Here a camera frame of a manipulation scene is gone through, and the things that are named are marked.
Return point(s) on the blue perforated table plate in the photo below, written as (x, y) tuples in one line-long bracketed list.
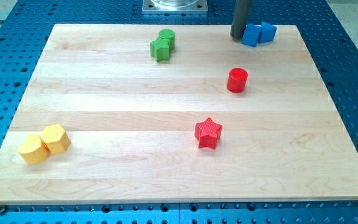
[(27, 26)]

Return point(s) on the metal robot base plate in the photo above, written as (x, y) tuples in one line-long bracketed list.
[(174, 6)]

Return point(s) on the green cylinder block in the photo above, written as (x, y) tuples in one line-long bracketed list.
[(169, 35)]

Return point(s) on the yellow hexagon block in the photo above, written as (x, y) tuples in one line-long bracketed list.
[(55, 138)]

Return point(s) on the wooden board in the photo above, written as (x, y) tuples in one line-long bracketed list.
[(131, 121)]

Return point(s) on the blue cube block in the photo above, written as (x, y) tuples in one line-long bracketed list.
[(251, 35)]

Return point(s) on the red cylinder block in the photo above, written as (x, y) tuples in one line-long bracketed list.
[(237, 79)]

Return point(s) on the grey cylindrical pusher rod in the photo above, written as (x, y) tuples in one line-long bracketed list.
[(240, 17)]

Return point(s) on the red star block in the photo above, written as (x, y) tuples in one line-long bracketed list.
[(208, 133)]

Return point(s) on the green star block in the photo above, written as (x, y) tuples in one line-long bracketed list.
[(160, 49)]

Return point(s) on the blue triangular block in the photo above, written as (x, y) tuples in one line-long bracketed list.
[(267, 32)]

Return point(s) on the yellow heart block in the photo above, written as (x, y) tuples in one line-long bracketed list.
[(33, 150)]

